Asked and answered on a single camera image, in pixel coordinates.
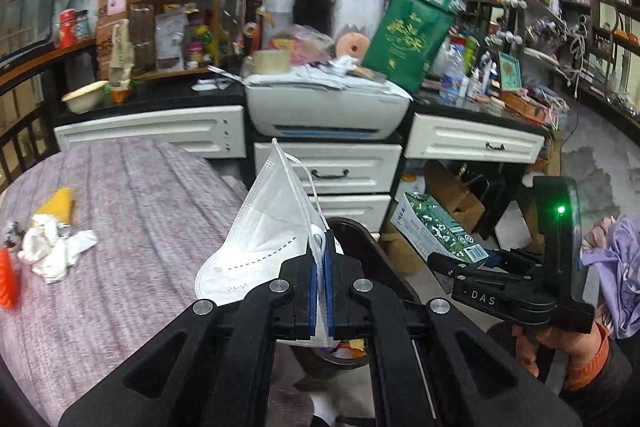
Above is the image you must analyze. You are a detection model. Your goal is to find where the white printer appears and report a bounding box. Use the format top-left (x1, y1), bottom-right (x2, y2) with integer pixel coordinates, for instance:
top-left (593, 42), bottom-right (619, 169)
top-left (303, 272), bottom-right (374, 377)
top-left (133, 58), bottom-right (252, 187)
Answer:
top-left (245, 77), bottom-right (412, 142)

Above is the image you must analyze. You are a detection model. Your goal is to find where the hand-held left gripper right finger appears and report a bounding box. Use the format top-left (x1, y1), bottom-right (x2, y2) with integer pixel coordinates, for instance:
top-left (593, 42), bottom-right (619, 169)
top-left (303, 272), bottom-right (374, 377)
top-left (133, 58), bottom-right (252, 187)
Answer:
top-left (324, 251), bottom-right (583, 427)

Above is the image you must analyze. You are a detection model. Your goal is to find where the person's right hand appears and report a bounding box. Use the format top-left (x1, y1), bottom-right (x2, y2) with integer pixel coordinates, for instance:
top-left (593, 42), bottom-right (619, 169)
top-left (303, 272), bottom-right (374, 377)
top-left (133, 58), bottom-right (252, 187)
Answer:
top-left (511, 321), bottom-right (600, 380)

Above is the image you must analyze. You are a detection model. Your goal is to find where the person's right forearm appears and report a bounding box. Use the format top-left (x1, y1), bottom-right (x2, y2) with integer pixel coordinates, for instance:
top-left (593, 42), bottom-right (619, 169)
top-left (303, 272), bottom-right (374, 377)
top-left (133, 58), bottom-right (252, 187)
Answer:
top-left (560, 322), bottom-right (640, 427)

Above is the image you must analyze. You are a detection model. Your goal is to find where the pile of papers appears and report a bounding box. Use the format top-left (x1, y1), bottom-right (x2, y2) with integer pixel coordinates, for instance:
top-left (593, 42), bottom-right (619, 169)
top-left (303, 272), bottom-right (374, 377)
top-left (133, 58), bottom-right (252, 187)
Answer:
top-left (245, 57), bottom-right (416, 100)

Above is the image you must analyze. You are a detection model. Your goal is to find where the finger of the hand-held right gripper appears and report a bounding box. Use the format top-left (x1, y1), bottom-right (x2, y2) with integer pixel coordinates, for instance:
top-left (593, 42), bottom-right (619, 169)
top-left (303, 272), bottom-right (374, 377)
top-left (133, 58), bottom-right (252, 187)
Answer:
top-left (426, 252), bottom-right (490, 281)
top-left (485, 248), bottom-right (542, 270)

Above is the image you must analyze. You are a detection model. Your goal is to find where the clear water bottle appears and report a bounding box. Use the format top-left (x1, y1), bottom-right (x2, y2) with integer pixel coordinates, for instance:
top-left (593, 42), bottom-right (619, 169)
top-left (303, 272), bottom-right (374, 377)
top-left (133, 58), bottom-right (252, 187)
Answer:
top-left (439, 44), bottom-right (463, 102)

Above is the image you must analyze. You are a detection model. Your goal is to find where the white drawer with black handle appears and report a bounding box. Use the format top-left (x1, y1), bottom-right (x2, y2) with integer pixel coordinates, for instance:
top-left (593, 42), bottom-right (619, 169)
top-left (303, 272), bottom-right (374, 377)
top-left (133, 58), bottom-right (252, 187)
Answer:
top-left (254, 142), bottom-right (403, 195)
top-left (404, 113), bottom-right (546, 165)
top-left (312, 193), bottom-right (392, 235)

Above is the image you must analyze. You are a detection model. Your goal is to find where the brown printed box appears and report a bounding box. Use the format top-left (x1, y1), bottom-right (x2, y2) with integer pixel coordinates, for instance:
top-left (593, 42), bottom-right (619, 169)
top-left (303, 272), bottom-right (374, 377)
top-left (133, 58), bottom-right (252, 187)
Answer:
top-left (96, 19), bottom-right (118, 80)

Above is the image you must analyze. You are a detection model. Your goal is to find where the wooden basket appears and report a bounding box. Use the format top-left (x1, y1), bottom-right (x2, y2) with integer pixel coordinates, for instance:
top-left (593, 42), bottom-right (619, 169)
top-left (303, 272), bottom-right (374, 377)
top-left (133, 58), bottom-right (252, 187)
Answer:
top-left (500, 89), bottom-right (548, 120)

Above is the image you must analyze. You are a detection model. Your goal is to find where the white tissue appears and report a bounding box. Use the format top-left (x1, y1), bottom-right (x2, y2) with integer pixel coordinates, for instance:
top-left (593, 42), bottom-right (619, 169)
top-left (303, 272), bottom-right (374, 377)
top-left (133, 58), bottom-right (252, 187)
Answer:
top-left (20, 213), bottom-right (98, 284)

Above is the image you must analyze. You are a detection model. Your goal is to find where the white face mask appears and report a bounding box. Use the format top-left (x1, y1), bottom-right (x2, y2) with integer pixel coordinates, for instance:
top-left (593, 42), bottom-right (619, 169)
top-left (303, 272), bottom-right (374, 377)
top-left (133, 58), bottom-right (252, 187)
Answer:
top-left (194, 138), bottom-right (346, 348)

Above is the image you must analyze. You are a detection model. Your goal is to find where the grey foil pouch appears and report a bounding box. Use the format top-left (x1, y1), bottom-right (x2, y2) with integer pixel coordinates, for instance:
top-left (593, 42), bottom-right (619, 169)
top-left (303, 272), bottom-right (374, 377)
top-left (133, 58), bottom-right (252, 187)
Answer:
top-left (154, 9), bottom-right (190, 72)

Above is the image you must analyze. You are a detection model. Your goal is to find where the wide white drawer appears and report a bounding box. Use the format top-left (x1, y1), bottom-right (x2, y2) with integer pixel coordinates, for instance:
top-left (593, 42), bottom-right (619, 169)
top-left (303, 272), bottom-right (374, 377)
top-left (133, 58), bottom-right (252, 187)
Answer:
top-left (54, 105), bottom-right (247, 159)

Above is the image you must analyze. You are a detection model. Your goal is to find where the brown cardboard box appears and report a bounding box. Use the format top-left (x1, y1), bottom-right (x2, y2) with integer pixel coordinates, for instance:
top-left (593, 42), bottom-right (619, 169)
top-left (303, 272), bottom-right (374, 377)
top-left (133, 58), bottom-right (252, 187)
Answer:
top-left (422, 159), bottom-right (486, 233)

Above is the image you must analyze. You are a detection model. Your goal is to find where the group of cosmetic bottles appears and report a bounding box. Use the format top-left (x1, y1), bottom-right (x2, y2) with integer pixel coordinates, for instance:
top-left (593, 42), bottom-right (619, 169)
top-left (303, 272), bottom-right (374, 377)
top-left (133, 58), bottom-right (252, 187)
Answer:
top-left (457, 34), bottom-right (498, 100)

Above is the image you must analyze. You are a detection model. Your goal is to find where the cream bowl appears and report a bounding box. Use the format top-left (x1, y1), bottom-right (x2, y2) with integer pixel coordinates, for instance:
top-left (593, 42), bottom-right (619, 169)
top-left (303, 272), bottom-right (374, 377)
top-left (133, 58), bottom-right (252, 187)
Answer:
top-left (62, 80), bottom-right (110, 114)

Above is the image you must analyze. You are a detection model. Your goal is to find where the black trash bin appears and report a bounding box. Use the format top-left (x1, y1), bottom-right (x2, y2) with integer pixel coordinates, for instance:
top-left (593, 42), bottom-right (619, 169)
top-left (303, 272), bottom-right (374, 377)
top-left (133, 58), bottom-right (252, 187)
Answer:
top-left (290, 217), bottom-right (426, 380)

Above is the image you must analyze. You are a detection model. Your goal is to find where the kraft paper bag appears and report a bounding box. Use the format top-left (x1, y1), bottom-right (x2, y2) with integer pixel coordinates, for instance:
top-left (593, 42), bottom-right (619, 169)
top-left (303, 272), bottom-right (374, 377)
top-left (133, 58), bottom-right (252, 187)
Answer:
top-left (109, 18), bottom-right (136, 92)

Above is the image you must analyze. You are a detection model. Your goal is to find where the teal picture frame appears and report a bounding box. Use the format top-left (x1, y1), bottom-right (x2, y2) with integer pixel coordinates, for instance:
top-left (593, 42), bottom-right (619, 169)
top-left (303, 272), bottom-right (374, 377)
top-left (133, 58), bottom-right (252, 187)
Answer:
top-left (497, 52), bottom-right (522, 92)

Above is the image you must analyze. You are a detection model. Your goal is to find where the pink plastic bag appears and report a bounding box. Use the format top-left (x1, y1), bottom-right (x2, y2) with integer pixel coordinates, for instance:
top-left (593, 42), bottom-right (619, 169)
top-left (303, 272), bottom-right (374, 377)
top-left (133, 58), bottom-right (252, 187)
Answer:
top-left (270, 24), bottom-right (337, 62)

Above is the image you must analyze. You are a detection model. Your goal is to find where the masking tape roll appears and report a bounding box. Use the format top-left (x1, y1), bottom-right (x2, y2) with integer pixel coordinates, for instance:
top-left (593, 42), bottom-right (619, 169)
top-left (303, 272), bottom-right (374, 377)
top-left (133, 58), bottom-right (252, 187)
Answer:
top-left (243, 51), bottom-right (291, 76)

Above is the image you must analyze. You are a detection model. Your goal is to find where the orange foam fruit net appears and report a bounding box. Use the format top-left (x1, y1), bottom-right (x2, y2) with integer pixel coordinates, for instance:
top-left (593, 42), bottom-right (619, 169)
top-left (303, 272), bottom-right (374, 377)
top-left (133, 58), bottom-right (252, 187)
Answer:
top-left (0, 247), bottom-right (21, 310)

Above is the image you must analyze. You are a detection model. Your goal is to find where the green tote bag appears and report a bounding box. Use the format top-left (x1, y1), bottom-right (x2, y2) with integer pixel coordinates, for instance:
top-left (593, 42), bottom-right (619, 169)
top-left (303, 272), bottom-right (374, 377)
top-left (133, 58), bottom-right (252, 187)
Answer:
top-left (361, 0), bottom-right (458, 94)

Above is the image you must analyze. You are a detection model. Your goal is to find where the wooden railing with ledge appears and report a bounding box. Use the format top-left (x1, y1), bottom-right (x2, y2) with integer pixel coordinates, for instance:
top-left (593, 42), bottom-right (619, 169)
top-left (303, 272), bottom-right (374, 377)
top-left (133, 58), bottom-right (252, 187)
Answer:
top-left (0, 34), bottom-right (98, 188)

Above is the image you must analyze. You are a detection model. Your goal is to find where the red tin can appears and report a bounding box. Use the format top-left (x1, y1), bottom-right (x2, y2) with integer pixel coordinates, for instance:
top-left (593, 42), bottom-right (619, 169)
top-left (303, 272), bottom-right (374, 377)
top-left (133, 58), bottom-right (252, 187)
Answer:
top-left (59, 9), bottom-right (78, 49)

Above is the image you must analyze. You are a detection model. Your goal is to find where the green drink carton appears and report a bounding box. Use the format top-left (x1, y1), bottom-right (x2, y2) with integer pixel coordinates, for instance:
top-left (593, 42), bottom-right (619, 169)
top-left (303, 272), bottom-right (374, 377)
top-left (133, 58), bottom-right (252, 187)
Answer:
top-left (404, 192), bottom-right (490, 264)

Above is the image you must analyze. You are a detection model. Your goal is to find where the purple cloth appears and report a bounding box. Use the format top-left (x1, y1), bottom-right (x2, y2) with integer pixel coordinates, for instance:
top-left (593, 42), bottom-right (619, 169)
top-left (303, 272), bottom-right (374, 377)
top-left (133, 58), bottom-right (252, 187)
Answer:
top-left (581, 217), bottom-right (640, 340)

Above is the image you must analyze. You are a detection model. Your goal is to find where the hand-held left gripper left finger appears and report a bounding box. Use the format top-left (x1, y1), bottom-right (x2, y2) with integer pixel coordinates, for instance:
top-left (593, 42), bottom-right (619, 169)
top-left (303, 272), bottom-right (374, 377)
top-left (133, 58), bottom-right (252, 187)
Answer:
top-left (59, 251), bottom-right (322, 427)

